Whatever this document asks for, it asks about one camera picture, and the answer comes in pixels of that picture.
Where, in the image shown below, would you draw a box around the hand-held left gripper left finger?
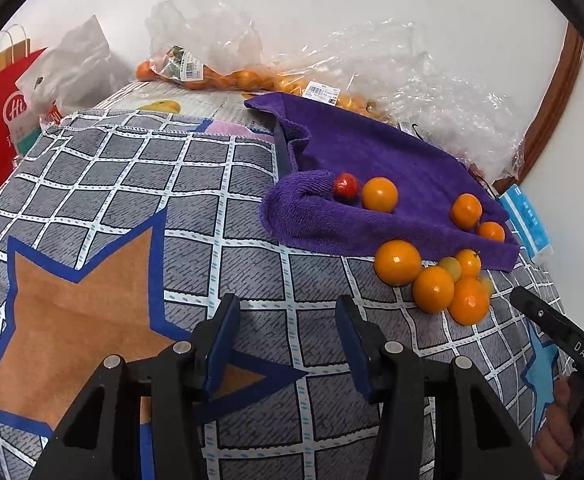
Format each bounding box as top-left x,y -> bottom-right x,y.
29,294 -> 241,480

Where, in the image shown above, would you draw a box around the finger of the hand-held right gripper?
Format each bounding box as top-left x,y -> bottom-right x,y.
510,286 -> 572,348

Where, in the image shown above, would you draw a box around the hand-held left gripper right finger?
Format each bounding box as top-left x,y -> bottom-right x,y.
335,295 -> 542,480

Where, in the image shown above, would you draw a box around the large orange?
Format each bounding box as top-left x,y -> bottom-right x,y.
448,277 -> 490,325

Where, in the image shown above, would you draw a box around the small red tomato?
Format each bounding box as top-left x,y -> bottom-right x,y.
333,173 -> 361,201

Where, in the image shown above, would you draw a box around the purple towel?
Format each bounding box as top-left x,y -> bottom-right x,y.
244,91 -> 521,273

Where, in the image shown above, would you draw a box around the person's right hand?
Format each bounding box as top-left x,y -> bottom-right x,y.
534,379 -> 580,476

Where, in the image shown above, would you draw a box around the blue tissue box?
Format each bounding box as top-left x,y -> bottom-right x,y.
496,185 -> 555,256

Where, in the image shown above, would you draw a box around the black eyeglasses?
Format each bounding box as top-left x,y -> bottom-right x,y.
466,162 -> 500,201

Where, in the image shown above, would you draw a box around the grey checked star blanket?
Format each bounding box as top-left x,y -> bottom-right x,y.
0,110 -> 572,480

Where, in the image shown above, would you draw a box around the crumpled clear plastic bag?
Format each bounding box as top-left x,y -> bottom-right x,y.
387,55 -> 527,181

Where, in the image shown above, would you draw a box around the pink cloth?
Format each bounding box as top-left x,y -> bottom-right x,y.
192,117 -> 273,140

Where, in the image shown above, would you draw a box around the white printed sheet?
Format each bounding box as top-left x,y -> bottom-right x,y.
94,80 -> 293,128

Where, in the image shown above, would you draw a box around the labelled clear bag of oranges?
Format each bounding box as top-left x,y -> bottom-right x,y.
267,20 -> 423,126

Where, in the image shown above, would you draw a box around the white plastic bag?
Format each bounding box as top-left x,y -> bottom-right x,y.
16,14 -> 133,126

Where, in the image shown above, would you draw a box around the brown wooden door frame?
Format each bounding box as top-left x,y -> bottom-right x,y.
492,22 -> 584,188

